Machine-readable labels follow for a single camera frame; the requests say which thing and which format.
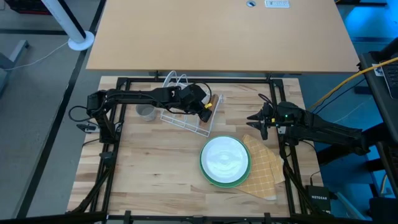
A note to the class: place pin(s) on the black laptop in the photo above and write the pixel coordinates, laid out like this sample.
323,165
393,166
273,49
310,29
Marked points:
391,79

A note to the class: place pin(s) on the white tower fan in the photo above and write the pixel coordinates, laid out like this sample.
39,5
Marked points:
66,18

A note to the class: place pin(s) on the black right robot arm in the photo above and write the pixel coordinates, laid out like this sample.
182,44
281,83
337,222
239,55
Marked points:
326,129

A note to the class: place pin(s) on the grey furniture base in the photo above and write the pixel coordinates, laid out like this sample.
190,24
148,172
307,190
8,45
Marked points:
6,62

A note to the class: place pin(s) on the white plate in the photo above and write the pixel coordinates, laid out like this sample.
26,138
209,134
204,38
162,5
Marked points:
225,160

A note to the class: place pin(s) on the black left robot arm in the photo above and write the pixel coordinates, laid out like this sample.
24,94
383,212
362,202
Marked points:
140,95

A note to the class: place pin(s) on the brown divided wooden plate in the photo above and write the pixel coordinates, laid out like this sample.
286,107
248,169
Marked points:
215,101

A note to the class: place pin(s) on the green plate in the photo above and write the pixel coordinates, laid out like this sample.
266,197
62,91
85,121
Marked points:
225,185

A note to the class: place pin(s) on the grey cup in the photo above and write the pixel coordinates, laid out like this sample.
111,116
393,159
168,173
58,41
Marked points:
145,112

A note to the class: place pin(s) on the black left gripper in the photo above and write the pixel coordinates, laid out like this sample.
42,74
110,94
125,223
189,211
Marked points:
192,98

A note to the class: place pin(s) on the black Netgear network switch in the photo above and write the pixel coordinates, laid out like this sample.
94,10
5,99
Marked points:
318,199

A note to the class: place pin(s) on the black metal frame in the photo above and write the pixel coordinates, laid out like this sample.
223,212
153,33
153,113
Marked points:
242,80

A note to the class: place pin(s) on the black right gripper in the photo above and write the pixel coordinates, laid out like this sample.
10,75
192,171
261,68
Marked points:
273,119

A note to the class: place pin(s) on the white label sticker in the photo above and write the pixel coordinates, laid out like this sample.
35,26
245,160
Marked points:
377,70

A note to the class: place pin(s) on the dark storage crate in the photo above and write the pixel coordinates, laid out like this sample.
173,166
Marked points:
25,6

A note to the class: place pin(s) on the light wooden desk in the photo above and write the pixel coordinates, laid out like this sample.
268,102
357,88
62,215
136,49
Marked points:
217,37

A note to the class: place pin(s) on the yellow checked cloth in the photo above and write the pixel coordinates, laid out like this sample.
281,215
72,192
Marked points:
264,177

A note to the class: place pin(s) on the white power strip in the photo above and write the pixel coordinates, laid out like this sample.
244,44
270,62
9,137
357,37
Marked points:
276,3

